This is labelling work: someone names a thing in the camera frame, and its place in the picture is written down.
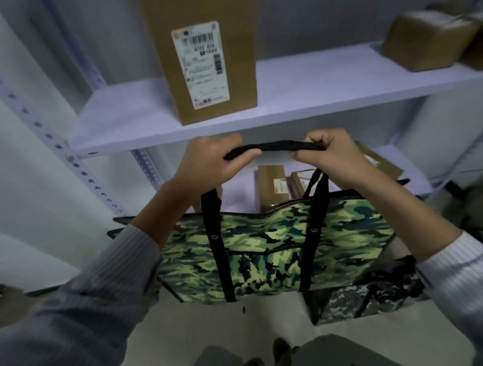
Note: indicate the green camouflage tote bag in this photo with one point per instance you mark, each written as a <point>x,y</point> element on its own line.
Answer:
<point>271,241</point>

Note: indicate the person's right hand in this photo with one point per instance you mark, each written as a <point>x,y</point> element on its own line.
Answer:
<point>336,158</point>

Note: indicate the grey camouflage bag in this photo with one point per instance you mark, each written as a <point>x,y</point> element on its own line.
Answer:
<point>351,301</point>

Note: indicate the person's right thumb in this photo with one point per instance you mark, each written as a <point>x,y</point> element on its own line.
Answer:
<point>305,154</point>

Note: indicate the person's left thumb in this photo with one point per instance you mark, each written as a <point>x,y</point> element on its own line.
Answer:
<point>247,155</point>

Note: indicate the person's dark shoe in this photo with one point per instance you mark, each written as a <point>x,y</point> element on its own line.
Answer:
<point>281,350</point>

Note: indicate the small labelled cardboard box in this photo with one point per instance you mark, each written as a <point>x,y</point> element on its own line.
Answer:
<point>270,188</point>
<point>302,181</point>

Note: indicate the person's left forearm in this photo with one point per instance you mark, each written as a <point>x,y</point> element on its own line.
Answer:
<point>98,286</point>

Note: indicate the taped brown cardboard box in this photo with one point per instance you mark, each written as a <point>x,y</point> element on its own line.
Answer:
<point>422,39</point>

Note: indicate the person's leg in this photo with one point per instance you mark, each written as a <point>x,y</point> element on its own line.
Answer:
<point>351,352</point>
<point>217,356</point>

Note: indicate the person's left hand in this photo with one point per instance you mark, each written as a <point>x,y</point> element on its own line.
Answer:
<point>202,166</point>

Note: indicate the white metal shelving unit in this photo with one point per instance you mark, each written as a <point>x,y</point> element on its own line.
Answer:
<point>324,83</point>

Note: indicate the person's right forearm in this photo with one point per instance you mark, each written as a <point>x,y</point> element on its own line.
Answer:
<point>411,222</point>

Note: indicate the person's right leg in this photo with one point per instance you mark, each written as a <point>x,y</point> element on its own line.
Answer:
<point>351,352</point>

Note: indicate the flat brown cardboard box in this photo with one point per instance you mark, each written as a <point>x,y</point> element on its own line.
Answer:
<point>381,162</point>

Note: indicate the person's left leg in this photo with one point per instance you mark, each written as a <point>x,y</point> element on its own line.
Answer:
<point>217,356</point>

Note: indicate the tall labelled cardboard box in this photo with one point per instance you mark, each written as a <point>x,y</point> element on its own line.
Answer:
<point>211,64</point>

